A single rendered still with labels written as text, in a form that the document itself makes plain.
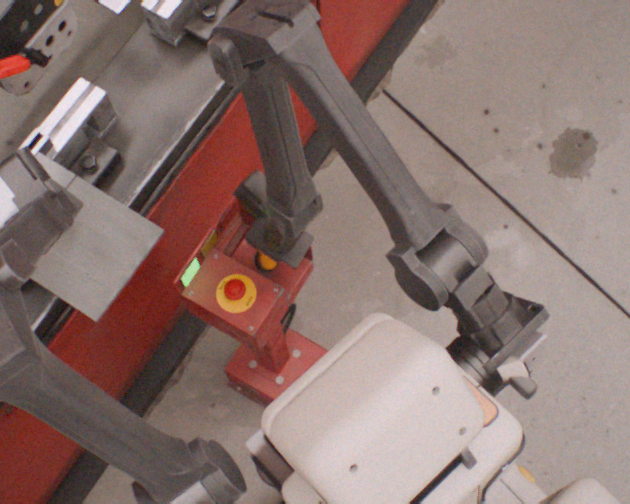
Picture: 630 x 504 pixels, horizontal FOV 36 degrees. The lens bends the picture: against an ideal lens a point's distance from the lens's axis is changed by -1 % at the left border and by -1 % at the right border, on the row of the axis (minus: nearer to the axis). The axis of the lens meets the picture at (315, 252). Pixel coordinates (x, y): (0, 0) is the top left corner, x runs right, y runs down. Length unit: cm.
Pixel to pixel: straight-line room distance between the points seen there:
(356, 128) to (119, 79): 78
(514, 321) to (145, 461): 50
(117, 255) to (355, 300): 110
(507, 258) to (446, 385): 154
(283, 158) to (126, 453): 50
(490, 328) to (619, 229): 148
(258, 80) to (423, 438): 48
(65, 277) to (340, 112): 60
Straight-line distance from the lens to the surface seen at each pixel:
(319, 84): 115
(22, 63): 141
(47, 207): 129
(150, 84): 183
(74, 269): 157
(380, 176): 118
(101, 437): 104
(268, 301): 173
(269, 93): 126
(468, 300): 124
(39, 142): 168
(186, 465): 113
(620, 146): 281
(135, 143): 178
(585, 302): 261
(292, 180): 140
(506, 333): 126
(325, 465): 105
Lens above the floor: 242
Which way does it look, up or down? 69 degrees down
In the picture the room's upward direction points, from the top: 7 degrees counter-clockwise
